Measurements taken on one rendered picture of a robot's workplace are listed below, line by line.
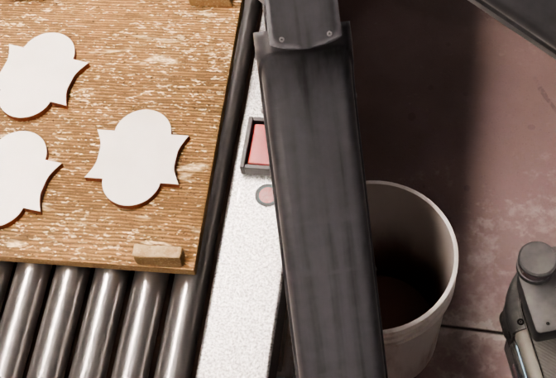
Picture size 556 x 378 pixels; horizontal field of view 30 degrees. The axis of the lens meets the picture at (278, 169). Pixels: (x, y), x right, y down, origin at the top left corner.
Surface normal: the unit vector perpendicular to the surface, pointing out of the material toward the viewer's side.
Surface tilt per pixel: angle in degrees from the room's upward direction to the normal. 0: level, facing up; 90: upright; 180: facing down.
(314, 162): 38
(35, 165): 0
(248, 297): 0
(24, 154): 0
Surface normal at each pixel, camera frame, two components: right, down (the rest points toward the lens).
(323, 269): -0.03, 0.14
